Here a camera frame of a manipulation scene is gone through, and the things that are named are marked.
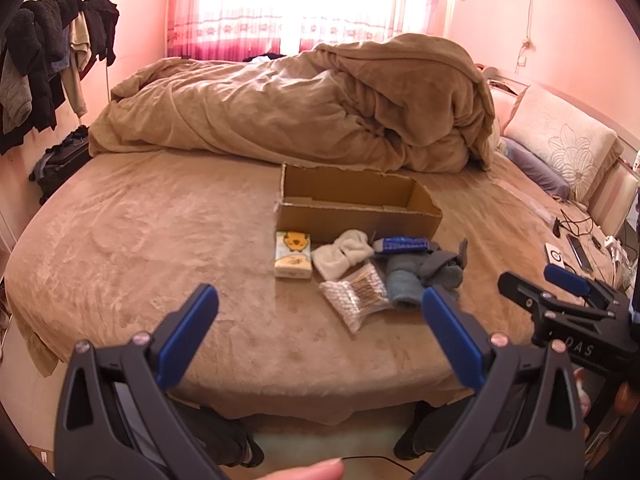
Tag blue grey socks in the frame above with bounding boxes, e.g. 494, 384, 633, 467
375, 238, 469, 310

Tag blue white wipes pack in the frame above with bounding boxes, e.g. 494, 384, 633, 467
372, 236, 430, 256

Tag cotton swabs bag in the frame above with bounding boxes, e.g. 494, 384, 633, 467
320, 262, 392, 334

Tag white sock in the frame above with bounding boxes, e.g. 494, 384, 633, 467
311, 230, 374, 281

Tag yellow tissue pack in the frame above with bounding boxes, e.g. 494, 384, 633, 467
273, 231, 312, 280

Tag person's right hand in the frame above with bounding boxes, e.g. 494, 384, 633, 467
572, 366, 640, 421

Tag person's left hand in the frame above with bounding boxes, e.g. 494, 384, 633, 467
259, 458, 345, 480

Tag black smartphone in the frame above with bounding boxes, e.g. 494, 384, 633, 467
566, 234, 593, 273

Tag striped cushion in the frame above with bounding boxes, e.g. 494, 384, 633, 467
588, 164, 639, 236

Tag right black shoe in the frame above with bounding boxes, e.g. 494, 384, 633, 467
394, 396, 474, 460

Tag black shoe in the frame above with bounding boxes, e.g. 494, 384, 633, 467
170, 399, 265, 468
394, 396, 474, 460

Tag left black shoe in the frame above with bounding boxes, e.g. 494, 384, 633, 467
170, 399, 265, 468

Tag purple grey pillow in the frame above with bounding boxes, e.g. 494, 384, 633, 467
503, 138, 570, 200

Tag cream floral pillow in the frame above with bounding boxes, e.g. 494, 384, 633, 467
503, 86, 623, 205

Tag brown cardboard box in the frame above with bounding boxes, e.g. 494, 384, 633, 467
276, 165, 442, 244

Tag tan fleece duvet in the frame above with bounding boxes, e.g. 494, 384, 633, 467
89, 34, 496, 172

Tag black suitcase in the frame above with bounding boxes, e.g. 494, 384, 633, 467
28, 125, 91, 205

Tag dark clothes on rack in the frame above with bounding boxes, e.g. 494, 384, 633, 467
1, 0, 119, 154

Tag pink window curtain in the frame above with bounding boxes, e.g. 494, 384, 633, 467
166, 0, 438, 61

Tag black charging cable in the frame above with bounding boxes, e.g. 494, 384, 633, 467
551, 207, 597, 239

